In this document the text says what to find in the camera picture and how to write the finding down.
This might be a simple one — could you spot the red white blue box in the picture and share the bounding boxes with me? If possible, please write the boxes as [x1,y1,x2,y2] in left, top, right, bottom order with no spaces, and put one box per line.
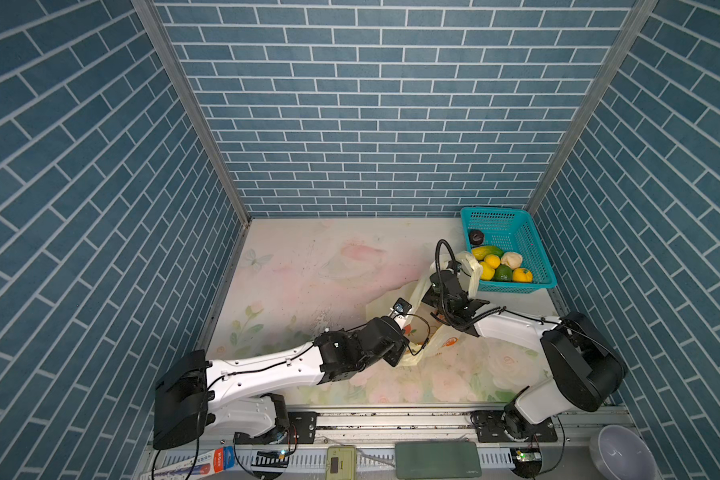
[140,446,236,480]

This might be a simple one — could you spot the aluminium corner post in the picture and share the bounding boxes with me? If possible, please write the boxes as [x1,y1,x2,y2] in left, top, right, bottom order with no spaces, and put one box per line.
[524,0,658,215]
[132,0,251,229]

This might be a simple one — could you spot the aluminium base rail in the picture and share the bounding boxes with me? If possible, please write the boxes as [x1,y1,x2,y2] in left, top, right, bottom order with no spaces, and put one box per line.
[227,404,634,448]

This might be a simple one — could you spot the dark brown toy fruit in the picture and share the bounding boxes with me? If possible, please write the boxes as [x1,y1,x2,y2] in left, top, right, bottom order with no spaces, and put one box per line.
[468,229,485,248]

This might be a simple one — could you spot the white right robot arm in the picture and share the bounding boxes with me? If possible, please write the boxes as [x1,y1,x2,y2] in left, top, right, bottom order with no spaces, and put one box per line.
[422,270,627,441]

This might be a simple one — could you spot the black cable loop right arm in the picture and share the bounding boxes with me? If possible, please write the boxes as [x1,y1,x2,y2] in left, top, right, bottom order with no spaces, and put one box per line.
[434,238,505,328]

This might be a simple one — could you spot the beige toy fruit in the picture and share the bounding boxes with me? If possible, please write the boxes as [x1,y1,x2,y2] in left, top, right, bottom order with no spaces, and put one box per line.
[501,251,523,270]

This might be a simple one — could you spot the yellow printed plastic bag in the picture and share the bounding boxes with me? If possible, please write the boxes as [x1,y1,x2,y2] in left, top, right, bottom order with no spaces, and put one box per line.
[365,251,482,367]

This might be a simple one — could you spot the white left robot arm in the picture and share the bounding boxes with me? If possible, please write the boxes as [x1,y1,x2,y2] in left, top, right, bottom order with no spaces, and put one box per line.
[153,316,410,451]

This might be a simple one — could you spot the aluminium corner post right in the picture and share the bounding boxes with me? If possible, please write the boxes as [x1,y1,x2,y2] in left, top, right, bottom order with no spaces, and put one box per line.
[524,0,658,215]

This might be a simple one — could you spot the teal perforated plastic basket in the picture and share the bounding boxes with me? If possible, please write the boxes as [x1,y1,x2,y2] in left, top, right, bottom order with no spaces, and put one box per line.
[460,207,557,294]

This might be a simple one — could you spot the small orange toy fruit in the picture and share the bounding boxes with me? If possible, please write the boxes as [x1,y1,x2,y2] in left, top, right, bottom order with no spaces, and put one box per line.
[512,268,534,283]

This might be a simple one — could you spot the small yellow-green timer box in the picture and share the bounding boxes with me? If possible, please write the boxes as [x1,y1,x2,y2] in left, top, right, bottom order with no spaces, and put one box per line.
[325,445,357,480]

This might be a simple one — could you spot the aluminium corner post left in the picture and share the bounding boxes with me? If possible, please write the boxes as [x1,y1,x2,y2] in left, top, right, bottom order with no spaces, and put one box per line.
[132,0,251,229]

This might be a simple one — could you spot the white bowl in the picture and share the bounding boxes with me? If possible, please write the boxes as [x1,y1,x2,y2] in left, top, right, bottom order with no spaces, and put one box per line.
[589,425,657,480]

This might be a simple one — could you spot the yellow green mango toy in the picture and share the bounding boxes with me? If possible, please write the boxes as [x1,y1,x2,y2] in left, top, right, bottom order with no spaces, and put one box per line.
[471,245,504,261]

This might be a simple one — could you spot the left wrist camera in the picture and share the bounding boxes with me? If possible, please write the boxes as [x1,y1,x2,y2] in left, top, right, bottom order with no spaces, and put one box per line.
[391,298,412,318]

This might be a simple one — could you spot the yellow lemon toy fruit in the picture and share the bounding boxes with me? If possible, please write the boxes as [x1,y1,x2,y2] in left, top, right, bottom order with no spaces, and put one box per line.
[480,262,495,281]

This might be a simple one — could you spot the green lime toy fruit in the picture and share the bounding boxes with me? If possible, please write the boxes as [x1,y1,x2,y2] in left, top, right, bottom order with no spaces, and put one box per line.
[492,264,514,282]

